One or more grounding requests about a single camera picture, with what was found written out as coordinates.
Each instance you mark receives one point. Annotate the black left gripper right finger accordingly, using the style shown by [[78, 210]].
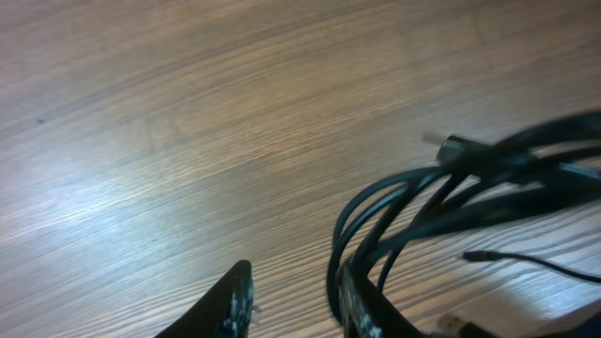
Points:
[[366, 313]]

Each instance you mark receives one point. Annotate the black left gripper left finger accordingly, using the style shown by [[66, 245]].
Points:
[[225, 311]]

